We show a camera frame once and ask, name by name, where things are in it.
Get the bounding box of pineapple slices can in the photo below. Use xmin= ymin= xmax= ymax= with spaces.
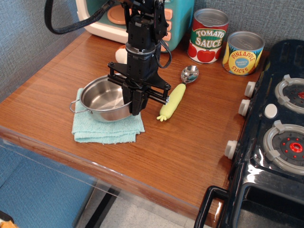
xmin=222 ymin=31 xmax=265 ymax=76

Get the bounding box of stainless steel pan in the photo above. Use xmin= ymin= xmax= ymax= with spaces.
xmin=69 ymin=76 xmax=132 ymax=123

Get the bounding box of black toy stove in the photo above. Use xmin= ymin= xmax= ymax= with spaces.
xmin=195 ymin=39 xmax=304 ymax=228

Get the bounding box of black braided cable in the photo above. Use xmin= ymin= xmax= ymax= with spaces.
xmin=44 ymin=0 xmax=117 ymax=35

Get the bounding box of orange plush toy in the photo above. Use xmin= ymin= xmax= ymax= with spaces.
xmin=0 ymin=221 xmax=18 ymax=228

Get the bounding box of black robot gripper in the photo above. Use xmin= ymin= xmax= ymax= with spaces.
xmin=108 ymin=48 xmax=171 ymax=116

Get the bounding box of light blue folded cloth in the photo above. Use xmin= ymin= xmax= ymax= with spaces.
xmin=72 ymin=102 xmax=145 ymax=144

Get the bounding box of tomato sauce can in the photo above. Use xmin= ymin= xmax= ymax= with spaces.
xmin=188 ymin=8 xmax=229 ymax=64

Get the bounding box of teal toy microwave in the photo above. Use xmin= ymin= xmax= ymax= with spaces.
xmin=76 ymin=0 xmax=194 ymax=51

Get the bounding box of white plush mushroom toy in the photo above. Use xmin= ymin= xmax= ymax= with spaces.
xmin=115 ymin=45 xmax=128 ymax=64

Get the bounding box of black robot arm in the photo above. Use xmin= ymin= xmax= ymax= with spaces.
xmin=108 ymin=0 xmax=171 ymax=115

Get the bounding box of spoon with yellow corn handle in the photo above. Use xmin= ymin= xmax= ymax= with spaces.
xmin=156 ymin=65 xmax=199 ymax=122

